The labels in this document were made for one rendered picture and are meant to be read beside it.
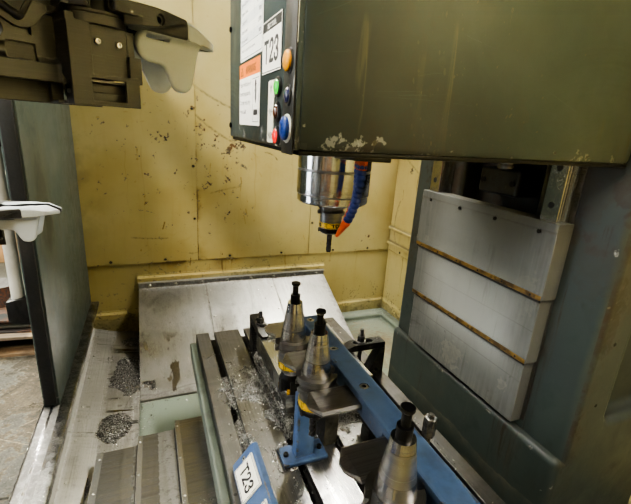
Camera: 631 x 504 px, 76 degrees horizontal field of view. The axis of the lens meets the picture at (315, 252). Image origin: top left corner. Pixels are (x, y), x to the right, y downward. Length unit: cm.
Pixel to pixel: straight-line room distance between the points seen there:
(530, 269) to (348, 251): 125
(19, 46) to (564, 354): 106
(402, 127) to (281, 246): 147
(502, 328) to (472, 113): 64
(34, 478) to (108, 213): 103
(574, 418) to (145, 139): 167
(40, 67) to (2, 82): 3
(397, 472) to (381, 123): 41
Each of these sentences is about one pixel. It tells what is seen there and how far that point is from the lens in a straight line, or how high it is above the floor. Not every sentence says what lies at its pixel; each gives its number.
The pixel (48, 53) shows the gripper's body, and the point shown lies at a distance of 38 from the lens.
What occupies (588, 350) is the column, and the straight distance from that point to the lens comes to 106.
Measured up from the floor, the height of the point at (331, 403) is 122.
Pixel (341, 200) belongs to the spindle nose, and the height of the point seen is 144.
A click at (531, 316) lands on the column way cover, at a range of 107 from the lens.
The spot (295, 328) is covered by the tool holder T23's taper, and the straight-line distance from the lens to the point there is 70.
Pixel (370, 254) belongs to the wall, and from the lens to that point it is 222.
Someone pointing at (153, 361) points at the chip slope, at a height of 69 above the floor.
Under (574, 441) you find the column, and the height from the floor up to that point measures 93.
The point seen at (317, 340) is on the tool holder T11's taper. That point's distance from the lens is 59.
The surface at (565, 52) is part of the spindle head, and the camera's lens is 78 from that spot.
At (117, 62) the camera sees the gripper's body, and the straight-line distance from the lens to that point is 38.
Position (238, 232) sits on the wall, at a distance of 192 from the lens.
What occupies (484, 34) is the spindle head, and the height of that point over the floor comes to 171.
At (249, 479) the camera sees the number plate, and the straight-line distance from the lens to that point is 88.
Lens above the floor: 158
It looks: 17 degrees down
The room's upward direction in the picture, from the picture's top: 4 degrees clockwise
